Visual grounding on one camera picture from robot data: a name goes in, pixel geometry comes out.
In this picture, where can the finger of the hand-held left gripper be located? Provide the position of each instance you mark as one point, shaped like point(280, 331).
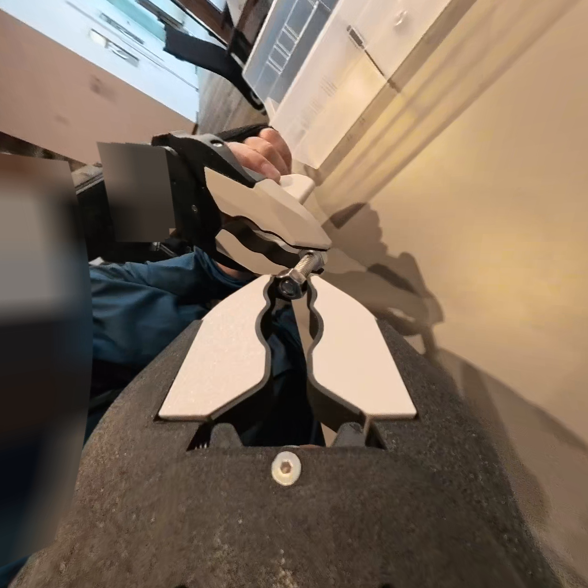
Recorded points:
point(275, 211)
point(248, 257)

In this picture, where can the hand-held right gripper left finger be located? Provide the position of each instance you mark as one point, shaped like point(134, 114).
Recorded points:
point(220, 363)

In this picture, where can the person's left hand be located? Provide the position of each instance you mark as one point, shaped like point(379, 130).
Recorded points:
point(266, 151)

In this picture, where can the steel hex nut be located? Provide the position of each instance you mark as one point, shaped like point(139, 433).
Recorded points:
point(287, 274)

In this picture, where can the steel hex bolt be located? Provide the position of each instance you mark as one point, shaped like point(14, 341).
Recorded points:
point(308, 265)

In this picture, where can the person's blue shirt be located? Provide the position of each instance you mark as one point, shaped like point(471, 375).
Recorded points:
point(138, 303)

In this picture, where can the black office chair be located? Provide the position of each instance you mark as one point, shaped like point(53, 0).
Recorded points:
point(193, 50)

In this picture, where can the clear divided plastic bin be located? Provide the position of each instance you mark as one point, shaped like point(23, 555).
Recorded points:
point(330, 92)

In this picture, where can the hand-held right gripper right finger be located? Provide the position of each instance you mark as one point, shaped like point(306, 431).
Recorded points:
point(363, 367)

